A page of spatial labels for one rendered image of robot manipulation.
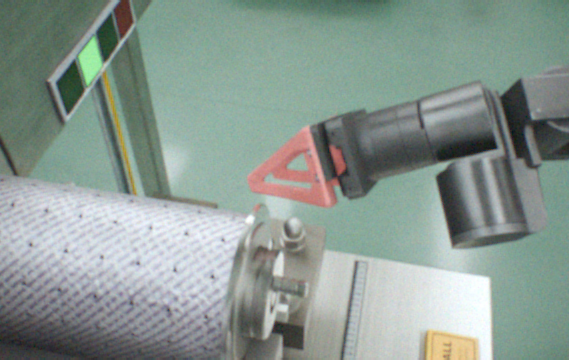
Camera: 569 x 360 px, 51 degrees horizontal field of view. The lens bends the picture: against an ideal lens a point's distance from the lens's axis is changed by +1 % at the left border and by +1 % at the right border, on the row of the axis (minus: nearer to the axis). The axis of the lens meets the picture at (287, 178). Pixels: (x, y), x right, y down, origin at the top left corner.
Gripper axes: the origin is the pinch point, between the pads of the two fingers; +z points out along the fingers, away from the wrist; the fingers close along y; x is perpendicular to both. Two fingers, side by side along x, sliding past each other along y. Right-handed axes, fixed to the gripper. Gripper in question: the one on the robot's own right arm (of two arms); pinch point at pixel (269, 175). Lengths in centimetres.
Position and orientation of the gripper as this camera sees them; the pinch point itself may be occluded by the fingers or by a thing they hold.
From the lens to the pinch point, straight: 54.3
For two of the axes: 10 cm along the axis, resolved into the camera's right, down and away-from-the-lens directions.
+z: -9.0, 2.5, 3.5
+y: 3.1, -1.9, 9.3
